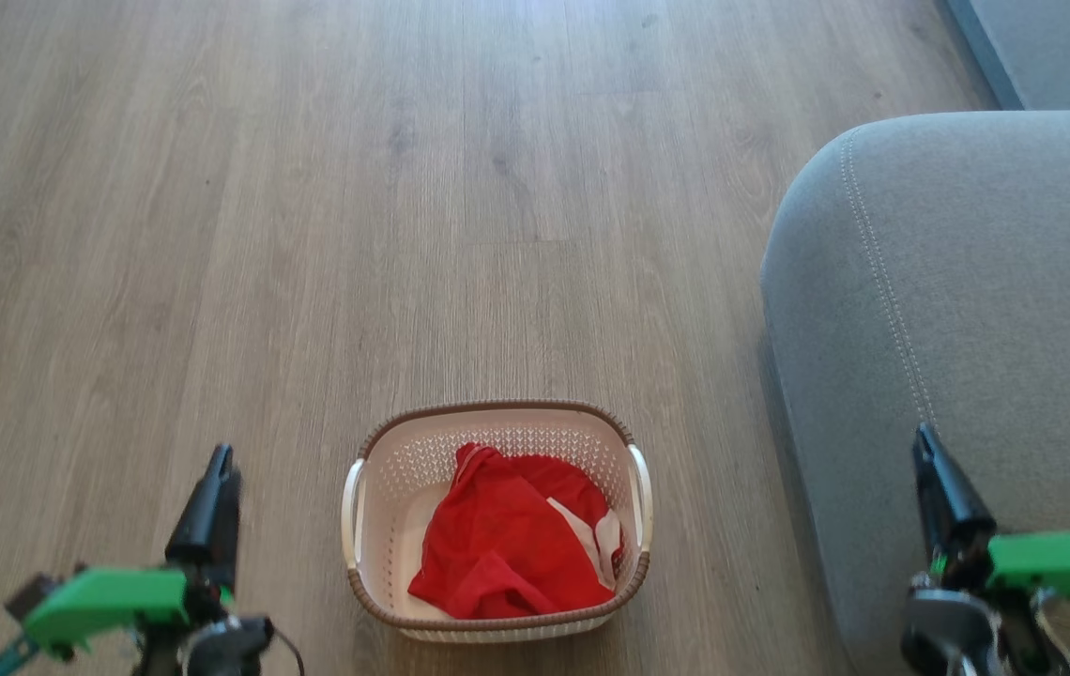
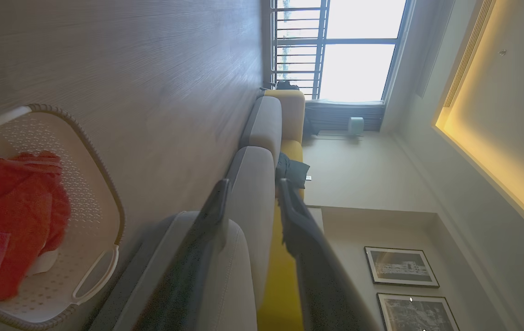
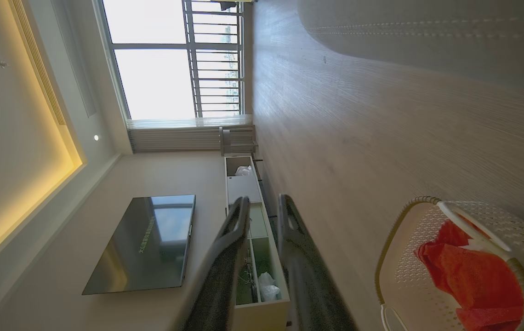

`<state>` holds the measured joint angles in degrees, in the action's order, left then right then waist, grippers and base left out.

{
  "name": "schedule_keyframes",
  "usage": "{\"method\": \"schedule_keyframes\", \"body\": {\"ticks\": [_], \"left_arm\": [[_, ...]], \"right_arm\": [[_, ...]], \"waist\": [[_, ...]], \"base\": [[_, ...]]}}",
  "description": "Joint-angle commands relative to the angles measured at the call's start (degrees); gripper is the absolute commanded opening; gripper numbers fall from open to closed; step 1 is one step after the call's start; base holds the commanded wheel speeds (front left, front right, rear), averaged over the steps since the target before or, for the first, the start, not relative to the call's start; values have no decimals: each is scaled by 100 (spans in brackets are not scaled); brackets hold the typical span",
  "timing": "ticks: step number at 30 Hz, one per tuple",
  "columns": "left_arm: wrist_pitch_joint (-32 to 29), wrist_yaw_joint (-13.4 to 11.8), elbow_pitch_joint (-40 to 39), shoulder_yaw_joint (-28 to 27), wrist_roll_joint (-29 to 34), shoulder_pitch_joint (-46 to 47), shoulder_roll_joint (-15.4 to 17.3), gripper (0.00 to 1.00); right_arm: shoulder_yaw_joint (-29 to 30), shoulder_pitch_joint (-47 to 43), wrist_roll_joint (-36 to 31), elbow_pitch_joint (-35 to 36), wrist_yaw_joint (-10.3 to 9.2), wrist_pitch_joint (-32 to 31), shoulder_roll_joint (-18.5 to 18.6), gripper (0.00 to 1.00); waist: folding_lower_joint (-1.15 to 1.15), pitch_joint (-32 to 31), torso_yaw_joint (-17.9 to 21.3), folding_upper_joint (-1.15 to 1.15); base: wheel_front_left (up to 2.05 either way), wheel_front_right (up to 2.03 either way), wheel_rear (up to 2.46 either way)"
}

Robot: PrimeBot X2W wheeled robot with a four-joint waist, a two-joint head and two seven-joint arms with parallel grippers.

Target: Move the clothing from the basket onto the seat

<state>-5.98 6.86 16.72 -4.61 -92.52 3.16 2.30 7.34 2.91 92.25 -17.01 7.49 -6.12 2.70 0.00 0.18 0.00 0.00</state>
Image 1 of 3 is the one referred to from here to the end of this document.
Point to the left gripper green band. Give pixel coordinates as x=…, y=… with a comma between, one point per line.
x=103, y=601

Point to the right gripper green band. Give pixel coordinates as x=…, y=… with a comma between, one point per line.
x=1061, y=563

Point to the red and white garment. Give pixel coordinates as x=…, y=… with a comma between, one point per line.
x=603, y=542

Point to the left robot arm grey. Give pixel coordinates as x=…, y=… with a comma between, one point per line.
x=225, y=648

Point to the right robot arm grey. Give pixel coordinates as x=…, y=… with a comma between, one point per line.
x=948, y=629

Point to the grey sofa seat section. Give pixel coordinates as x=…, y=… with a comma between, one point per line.
x=1061, y=47

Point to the beige plastic laundry basket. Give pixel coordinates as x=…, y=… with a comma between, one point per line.
x=394, y=498

